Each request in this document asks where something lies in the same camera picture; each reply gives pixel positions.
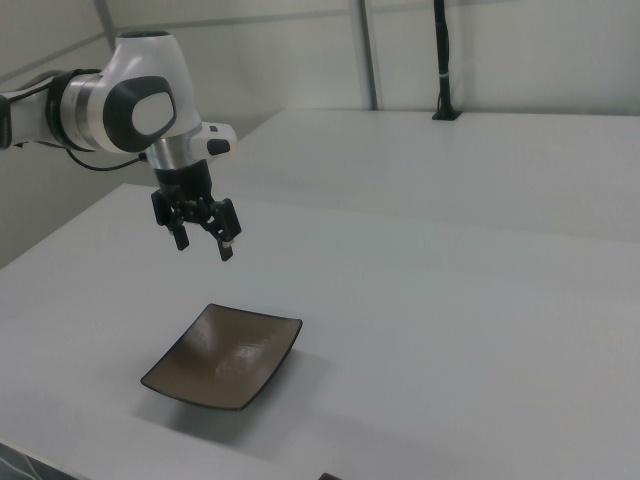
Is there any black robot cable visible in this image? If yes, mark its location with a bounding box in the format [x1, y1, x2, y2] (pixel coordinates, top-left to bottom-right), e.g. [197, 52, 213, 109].
[64, 147, 151, 173]

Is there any black pole with base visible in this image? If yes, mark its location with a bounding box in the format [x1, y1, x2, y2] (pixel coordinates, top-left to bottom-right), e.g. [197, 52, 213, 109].
[431, 0, 463, 123]

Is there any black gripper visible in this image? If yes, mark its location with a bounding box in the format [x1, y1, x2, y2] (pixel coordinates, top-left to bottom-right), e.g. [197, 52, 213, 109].
[151, 160, 244, 263]

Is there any slanted grey metal frame post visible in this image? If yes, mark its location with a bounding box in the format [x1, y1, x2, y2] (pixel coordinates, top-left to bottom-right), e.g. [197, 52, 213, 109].
[95, 0, 118, 52]

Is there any brown square ceramic plate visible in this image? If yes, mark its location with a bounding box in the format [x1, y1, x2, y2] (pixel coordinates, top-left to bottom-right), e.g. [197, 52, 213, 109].
[139, 302, 304, 412]

